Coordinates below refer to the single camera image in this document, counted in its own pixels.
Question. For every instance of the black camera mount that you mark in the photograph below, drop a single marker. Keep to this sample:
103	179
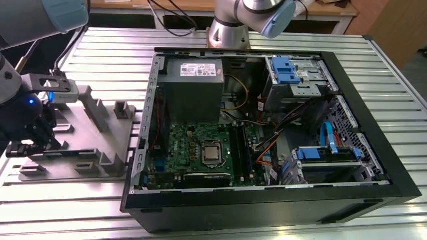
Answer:
34	80

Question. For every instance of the installed RAM stick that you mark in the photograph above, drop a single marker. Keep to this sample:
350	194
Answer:
248	155

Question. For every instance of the black graphics card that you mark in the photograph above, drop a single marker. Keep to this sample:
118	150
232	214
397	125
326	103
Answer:
208	178

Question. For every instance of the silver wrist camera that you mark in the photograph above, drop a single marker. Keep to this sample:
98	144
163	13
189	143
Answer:
67	96

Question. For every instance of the hard disk in blue carrier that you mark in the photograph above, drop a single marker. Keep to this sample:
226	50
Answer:
309	153

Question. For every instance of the wooden cabinet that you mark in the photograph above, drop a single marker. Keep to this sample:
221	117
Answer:
394	30

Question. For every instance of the black PC case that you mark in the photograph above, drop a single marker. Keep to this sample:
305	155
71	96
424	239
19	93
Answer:
234	212

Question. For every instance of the silver CPU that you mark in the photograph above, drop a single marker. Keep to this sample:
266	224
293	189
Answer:
213	153

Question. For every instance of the green motherboard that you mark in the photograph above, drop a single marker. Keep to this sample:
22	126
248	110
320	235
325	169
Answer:
182	150

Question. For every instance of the blue disk carrier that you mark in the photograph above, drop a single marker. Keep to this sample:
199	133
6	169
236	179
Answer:
284	72

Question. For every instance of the grey power supply unit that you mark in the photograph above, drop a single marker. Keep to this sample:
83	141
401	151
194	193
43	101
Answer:
194	100

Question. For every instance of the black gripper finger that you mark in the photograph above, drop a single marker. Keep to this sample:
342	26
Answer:
21	149
55	143

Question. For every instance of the grey parts rack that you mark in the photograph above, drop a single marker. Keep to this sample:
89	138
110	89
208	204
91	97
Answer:
117	140

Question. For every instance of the black case fan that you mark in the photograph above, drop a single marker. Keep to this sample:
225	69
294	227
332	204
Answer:
162	112

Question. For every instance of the wooden desk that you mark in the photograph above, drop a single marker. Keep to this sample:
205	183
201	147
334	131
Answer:
134	3

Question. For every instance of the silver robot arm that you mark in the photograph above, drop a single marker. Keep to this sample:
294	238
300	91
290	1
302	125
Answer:
21	22

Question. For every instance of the CPU socket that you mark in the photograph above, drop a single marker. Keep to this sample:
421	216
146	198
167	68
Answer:
213	163

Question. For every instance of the black RAM slot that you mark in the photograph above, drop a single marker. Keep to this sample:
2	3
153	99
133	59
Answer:
234	155

